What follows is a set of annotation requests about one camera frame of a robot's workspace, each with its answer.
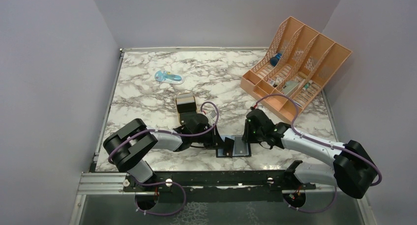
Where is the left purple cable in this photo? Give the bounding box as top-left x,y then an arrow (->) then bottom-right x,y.
107,101 -> 220,216

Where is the gold oval tray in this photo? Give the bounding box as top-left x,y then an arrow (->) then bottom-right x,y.
175,92 -> 198,125

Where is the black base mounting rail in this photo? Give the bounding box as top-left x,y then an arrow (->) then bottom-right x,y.
123,170 -> 316,203

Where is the small box in rack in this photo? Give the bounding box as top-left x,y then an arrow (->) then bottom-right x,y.
267,77 -> 283,87

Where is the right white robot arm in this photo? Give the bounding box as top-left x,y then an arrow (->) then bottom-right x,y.
243,109 -> 378,198

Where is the black card holder wallet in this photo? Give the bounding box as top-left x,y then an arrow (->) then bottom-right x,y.
215,135 -> 251,158

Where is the black credit card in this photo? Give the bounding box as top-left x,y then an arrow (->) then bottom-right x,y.
177,102 -> 197,114

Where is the grey pouch in rack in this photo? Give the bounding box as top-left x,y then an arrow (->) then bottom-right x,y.
282,81 -> 300,97

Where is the blue round object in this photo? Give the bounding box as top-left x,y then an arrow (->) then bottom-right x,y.
269,53 -> 282,67

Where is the orange file organizer rack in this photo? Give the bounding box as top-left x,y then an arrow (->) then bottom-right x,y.
240,16 -> 352,123

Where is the purple cable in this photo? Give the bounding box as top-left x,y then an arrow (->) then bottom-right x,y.
107,101 -> 220,216
250,94 -> 383,214

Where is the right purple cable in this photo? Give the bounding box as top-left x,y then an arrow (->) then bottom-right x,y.
250,94 -> 383,214

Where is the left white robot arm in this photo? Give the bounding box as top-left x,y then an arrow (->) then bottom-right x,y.
103,113 -> 235,191

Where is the blue blister pack item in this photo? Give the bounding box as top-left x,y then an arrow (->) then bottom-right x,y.
154,70 -> 184,85

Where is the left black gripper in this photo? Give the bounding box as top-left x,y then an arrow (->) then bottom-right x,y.
192,124 -> 228,150

